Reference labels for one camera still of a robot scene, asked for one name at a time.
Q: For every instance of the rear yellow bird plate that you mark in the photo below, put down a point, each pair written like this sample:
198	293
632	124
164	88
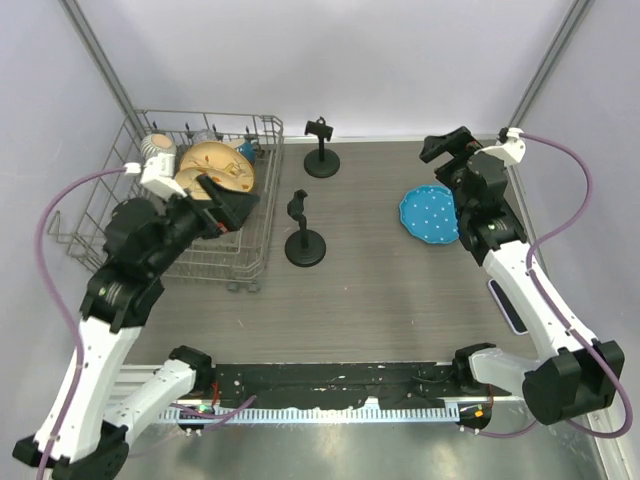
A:
224	165

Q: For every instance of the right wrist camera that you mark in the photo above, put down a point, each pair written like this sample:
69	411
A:
510	147

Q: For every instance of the striped white mug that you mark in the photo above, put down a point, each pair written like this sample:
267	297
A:
157	143

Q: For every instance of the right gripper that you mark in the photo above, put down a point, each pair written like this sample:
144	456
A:
434	146

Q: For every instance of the phone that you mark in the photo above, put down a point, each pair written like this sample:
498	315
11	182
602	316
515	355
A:
507	310

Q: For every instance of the clear glass in rack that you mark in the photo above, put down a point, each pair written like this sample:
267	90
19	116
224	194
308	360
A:
204	135

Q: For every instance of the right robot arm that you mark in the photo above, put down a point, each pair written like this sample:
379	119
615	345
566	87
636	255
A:
574	372

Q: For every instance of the blue polka dot plate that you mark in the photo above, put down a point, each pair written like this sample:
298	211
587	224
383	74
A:
428	214

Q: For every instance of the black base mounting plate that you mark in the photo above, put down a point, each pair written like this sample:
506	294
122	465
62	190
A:
336	386

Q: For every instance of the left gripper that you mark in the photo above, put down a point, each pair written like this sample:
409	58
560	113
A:
228	213

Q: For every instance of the blue ceramic cup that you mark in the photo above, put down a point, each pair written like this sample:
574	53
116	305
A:
246	148

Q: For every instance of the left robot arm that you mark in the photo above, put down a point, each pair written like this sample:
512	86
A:
81	437

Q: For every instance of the black phone stand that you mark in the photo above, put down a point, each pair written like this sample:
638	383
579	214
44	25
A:
303	248
322	162

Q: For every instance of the white cable duct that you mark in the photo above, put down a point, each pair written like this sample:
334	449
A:
369	413

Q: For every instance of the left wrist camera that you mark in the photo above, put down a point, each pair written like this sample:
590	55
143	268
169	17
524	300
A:
157	176

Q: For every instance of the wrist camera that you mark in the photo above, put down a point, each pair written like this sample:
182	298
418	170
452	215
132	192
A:
157	176
510	147

